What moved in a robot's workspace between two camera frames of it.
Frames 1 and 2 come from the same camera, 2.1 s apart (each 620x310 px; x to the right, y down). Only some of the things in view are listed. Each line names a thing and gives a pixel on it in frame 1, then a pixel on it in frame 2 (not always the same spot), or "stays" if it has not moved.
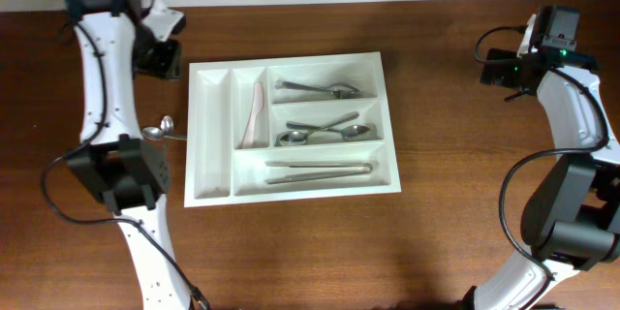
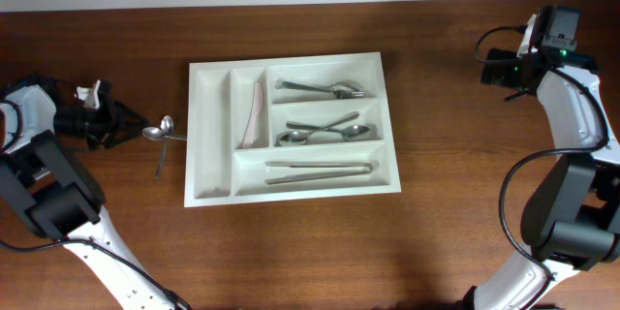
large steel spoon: [296, 138] stays
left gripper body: [154, 58] to [84, 122]
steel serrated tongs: [366, 169] stays
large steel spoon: [352, 132] stays
